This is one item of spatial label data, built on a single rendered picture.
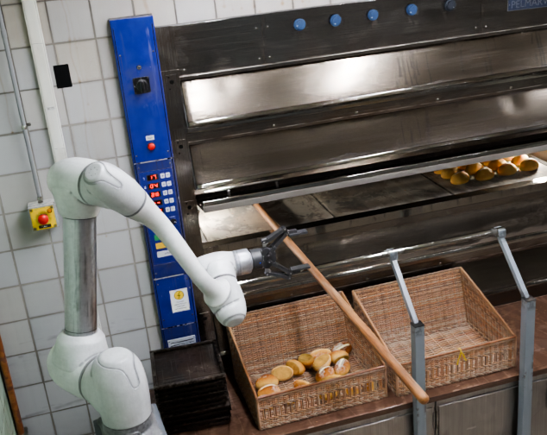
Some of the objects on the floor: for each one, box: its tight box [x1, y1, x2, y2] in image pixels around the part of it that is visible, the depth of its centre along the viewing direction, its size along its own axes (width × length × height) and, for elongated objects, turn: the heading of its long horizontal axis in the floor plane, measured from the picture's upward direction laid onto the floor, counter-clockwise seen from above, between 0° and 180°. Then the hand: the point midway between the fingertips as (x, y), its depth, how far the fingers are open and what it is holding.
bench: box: [149, 291, 547, 435], centre depth 346 cm, size 56×242×58 cm, turn 118°
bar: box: [237, 226, 537, 435], centre depth 312 cm, size 31×127×118 cm, turn 118°
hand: (304, 249), depth 272 cm, fingers open, 13 cm apart
